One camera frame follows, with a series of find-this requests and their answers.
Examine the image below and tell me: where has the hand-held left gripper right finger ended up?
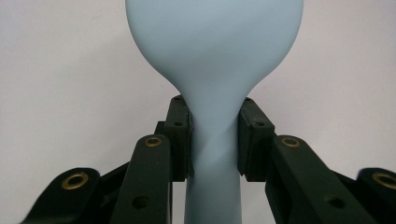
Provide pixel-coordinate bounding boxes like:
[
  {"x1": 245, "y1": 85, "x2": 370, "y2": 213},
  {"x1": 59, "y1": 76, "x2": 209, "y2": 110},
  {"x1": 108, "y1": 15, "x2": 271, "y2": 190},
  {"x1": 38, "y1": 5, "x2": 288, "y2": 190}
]
[{"x1": 237, "y1": 96, "x2": 377, "y2": 224}]

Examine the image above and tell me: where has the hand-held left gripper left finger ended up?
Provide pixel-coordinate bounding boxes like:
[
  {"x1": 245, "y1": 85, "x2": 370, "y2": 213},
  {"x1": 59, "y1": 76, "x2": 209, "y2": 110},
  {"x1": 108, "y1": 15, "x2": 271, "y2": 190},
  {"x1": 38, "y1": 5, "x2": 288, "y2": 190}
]
[{"x1": 108, "y1": 94, "x2": 194, "y2": 224}]

